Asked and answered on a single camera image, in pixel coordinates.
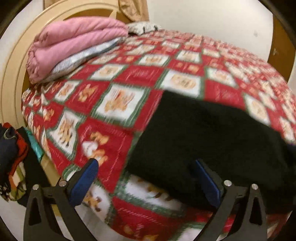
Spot brown wooden door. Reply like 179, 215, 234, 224
268, 15, 295, 82

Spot beige curtain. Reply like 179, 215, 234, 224
42, 0, 149, 24

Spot cream wooden headboard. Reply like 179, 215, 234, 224
0, 0, 125, 186

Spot grey patterned pillow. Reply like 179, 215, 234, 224
127, 21, 162, 36

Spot red patchwork bedspread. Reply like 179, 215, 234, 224
22, 31, 295, 240

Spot black pants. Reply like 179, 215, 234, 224
126, 91, 295, 213

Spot pink folded comforter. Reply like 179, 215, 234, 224
26, 16, 128, 84

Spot pile of colourful clothes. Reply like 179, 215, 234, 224
1, 123, 50, 207

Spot grey floral pillow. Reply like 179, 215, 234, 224
40, 37, 126, 83

